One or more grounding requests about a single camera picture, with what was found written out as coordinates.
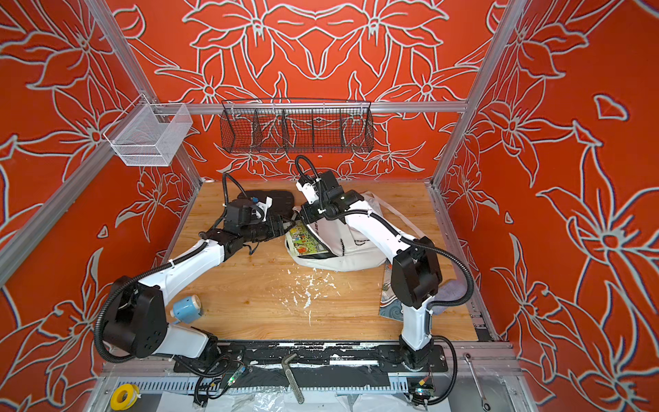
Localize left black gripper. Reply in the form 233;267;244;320
240;215;297;244

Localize green history picture book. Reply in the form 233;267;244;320
286;221;329;258

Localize white backpack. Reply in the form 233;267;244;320
284;192;426;272

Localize blue mythology picture book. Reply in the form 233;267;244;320
379;264;403;322

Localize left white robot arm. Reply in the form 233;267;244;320
94;187;294;370

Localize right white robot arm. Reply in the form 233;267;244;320
294;154;475;372

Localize blue mug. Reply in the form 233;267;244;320
170;295;204;324

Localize yellow tape roll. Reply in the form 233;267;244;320
110;384;141;411

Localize silver wrench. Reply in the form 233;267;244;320
463;353;492;412

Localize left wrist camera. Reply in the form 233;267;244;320
253;196;274;221

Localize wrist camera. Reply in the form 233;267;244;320
253;196;274;221
296;180;319;204

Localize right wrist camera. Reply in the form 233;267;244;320
296;180;319;204

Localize black wire wall basket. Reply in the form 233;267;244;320
220;99;375;155

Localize white wire wall basket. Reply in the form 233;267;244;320
102;94;193;167

